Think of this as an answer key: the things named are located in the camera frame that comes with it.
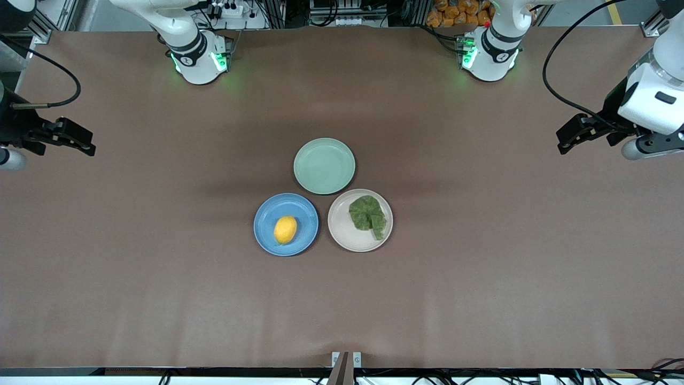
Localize yellow lemon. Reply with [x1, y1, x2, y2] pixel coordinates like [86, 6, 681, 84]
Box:
[273, 215, 298, 245]

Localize green lettuce leaf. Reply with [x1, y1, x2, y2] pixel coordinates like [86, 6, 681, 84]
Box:
[348, 195, 387, 241]

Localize orange snack packs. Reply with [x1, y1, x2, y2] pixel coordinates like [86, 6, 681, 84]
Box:
[425, 0, 493, 29]

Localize white power strip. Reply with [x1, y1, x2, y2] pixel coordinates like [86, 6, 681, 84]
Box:
[206, 0, 245, 20]

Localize blue plate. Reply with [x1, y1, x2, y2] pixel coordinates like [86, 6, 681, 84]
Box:
[253, 192, 320, 257]

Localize green plate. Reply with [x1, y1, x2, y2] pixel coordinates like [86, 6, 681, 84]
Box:
[293, 137, 356, 195]

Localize beige plate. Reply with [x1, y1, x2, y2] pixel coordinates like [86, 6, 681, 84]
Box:
[328, 188, 394, 252]

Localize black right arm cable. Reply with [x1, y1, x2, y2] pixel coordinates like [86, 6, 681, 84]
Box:
[0, 34, 82, 110]

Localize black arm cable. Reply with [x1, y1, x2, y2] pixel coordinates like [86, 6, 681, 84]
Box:
[0, 34, 82, 110]
[542, 0, 642, 132]

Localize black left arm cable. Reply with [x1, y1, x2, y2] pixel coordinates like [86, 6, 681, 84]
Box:
[542, 0, 642, 132]

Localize aluminium frame profile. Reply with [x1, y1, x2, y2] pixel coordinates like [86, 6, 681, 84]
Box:
[21, 0, 81, 44]
[641, 10, 669, 39]

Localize metal table edge bracket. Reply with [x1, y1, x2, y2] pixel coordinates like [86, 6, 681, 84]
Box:
[327, 351, 363, 385]

